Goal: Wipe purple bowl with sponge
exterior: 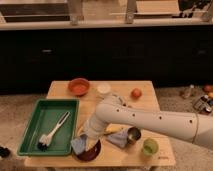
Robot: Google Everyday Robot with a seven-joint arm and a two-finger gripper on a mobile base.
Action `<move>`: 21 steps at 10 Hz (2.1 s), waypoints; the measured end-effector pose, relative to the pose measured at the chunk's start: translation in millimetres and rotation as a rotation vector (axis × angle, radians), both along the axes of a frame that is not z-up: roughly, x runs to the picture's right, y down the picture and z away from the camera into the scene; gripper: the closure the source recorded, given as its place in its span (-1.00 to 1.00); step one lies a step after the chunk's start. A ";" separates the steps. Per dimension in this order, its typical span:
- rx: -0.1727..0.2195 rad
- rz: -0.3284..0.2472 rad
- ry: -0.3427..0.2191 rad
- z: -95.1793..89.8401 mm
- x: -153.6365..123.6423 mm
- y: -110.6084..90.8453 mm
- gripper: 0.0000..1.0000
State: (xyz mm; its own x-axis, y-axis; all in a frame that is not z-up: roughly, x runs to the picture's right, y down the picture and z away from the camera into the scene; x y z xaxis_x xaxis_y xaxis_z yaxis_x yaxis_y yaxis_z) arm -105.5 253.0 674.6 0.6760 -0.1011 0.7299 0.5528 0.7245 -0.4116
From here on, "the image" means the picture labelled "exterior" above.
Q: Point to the blue yellow sponge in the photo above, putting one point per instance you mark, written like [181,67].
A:
[79,144]

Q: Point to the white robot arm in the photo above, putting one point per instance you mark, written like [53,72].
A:
[189,127]

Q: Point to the orange bowl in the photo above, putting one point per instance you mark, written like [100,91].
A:
[78,86]

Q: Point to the orange fruit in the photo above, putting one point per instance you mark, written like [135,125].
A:
[136,93]

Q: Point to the yellow banana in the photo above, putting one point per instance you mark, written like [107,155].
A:
[113,129]

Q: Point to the blue grey cloth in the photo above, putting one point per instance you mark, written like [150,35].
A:
[119,138]

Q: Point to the metal cup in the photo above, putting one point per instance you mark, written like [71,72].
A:
[133,135]

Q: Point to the green plastic tray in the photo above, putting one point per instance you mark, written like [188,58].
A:
[45,115]

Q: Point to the green plastic cup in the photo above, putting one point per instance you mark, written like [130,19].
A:
[150,147]

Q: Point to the white dish brush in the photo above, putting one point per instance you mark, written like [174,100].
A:
[46,139]

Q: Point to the clear bottle on floor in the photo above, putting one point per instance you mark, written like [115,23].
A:
[188,91]

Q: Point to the toy car on floor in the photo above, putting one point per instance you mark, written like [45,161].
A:
[204,105]

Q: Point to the orange ball on floor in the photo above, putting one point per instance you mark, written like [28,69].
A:
[208,88]

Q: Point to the black object on floor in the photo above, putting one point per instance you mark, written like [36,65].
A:
[4,152]

